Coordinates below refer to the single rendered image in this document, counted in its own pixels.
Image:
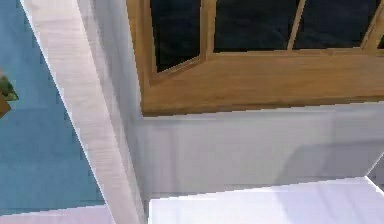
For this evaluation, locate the wooden framed window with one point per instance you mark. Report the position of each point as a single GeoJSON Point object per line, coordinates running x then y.
{"type": "Point", "coordinates": [253, 80]}

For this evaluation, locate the green houseplant in brown pot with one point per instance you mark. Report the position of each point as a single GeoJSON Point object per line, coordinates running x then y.
{"type": "Point", "coordinates": [4, 93]}

